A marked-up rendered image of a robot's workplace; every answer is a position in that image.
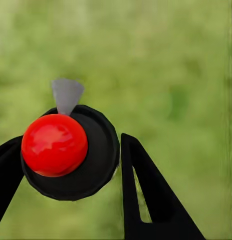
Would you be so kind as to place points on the pesticide atomizer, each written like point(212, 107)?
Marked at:
point(72, 151)

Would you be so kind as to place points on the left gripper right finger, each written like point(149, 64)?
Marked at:
point(170, 220)

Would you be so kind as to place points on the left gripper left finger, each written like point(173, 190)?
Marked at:
point(11, 172)

